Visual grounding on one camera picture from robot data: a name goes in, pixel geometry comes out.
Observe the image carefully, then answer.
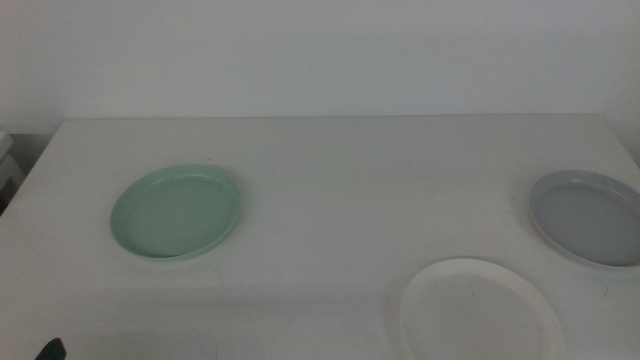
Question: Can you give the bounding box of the pale green shallow bowl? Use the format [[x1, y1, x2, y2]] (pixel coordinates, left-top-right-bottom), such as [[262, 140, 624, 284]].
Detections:
[[109, 163, 244, 262]]

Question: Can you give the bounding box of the white shallow bowl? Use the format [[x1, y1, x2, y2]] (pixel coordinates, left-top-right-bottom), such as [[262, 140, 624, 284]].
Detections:
[[398, 257, 566, 360]]

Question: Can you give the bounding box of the grey shallow bowl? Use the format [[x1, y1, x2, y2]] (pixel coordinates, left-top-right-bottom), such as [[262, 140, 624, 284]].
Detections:
[[528, 168, 640, 269]]

